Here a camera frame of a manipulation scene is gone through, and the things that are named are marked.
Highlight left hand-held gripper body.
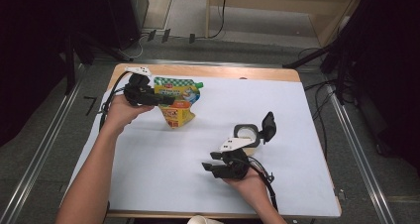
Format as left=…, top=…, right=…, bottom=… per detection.
left=123, top=65, right=157, bottom=108

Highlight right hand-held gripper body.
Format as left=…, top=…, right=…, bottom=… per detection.
left=212, top=138, right=258, bottom=181

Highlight green yellow spout pouch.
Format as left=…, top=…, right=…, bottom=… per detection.
left=153, top=76, right=205, bottom=129

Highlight clear jar with black lid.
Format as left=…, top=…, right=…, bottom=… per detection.
left=232, top=111, right=277, bottom=158

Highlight person's right hand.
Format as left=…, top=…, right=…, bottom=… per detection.
left=221, top=168, right=270, bottom=209

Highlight person's left hand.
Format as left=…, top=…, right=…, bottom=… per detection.
left=102, top=93, right=156, bottom=138

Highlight white paper sheet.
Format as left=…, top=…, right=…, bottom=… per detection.
left=58, top=73, right=342, bottom=218

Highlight white paper cup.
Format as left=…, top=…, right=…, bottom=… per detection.
left=187, top=214, right=224, bottom=224

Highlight black stand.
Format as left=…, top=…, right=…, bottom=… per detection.
left=62, top=30, right=134, bottom=96

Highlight black cabinet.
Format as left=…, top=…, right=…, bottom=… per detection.
left=98, top=0, right=150, bottom=52

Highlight dark curtain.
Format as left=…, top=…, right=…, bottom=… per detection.
left=0, top=0, right=107, bottom=148
left=330, top=0, right=420, bottom=173

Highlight black tripod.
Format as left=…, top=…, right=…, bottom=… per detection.
left=282, top=17, right=365, bottom=106

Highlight left hand-held gripper cable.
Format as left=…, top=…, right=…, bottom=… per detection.
left=98, top=70, right=132, bottom=133

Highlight hand-held gripper cable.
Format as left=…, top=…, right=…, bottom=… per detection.
left=98, top=70, right=132, bottom=133
left=246, top=156, right=279, bottom=212

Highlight white floor cable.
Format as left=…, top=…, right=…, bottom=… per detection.
left=115, top=35, right=147, bottom=60

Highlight right hand-held gripper cable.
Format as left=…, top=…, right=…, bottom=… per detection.
left=246, top=156, right=279, bottom=212

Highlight metal floor rail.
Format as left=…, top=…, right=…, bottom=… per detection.
left=0, top=64, right=87, bottom=224
left=92, top=58, right=285, bottom=68
left=325, top=74, right=397, bottom=224

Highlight wooden frame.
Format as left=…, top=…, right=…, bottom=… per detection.
left=204, top=0, right=366, bottom=48

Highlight black floor cables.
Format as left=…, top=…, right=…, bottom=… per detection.
left=297, top=46, right=342, bottom=160

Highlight black hanging cable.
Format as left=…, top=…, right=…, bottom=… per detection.
left=207, top=0, right=230, bottom=40

